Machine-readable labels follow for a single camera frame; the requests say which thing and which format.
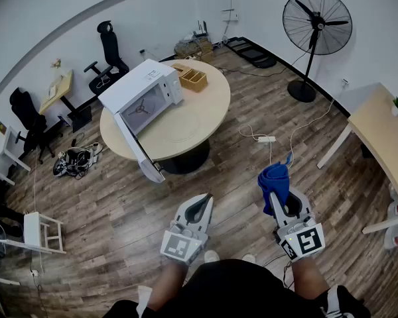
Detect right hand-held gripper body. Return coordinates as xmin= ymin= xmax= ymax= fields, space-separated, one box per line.
xmin=273 ymin=213 xmax=326 ymax=263

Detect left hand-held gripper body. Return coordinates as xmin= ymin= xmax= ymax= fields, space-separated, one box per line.
xmin=160 ymin=217 xmax=210 ymax=266

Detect blue cloth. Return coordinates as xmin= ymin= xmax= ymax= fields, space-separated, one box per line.
xmin=257 ymin=153 xmax=292 ymax=217

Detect person's right forearm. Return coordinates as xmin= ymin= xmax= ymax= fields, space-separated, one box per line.
xmin=290 ymin=256 xmax=331 ymax=301

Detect person's left forearm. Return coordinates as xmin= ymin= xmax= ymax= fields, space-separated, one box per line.
xmin=148 ymin=260 xmax=190 ymax=311

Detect white microwave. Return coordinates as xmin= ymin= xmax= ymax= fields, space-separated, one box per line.
xmin=98 ymin=58 xmax=185 ymax=184

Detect person's black clothing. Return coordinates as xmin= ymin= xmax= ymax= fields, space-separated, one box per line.
xmin=102 ymin=258 xmax=372 ymax=318

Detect round beige table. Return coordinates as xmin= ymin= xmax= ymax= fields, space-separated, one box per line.
xmin=99 ymin=59 xmax=232 ymax=175

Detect long wooden desk white legs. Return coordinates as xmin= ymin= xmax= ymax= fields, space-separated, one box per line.
xmin=316 ymin=81 xmax=398 ymax=235

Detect wicker basket organizer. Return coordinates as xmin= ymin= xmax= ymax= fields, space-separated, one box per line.
xmin=170 ymin=63 xmax=209 ymax=93

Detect white stool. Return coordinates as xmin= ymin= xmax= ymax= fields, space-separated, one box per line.
xmin=0 ymin=211 xmax=67 ymax=255

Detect black folded mats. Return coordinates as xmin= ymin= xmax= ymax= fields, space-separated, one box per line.
xmin=225 ymin=36 xmax=278 ymax=69

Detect black office chair with headrest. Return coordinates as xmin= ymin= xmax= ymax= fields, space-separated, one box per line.
xmin=84 ymin=20 xmax=130 ymax=96

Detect small wooden desk black base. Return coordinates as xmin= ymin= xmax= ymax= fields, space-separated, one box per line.
xmin=38 ymin=68 xmax=93 ymax=134

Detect black standing fan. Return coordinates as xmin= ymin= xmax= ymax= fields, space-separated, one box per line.
xmin=282 ymin=0 xmax=354 ymax=103

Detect white power cable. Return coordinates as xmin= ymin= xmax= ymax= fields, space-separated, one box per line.
xmin=237 ymin=123 xmax=273 ymax=165

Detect cardboard box of cables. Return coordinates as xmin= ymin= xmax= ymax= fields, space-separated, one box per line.
xmin=174 ymin=33 xmax=216 ymax=62

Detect white wall socket box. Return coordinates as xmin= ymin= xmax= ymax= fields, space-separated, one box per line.
xmin=221 ymin=8 xmax=239 ymax=23

